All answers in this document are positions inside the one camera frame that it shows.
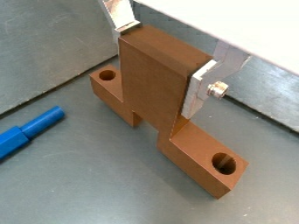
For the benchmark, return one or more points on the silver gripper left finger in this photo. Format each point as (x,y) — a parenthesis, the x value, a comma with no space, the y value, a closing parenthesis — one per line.
(120,16)

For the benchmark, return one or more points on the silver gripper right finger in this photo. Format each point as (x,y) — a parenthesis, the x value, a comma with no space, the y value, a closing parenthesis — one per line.
(206,83)

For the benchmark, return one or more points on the brown T-shaped block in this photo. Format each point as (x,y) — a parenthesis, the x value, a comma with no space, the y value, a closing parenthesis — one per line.
(144,91)

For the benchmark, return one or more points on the blue peg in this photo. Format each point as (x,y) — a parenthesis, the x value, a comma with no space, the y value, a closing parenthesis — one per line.
(19,136)

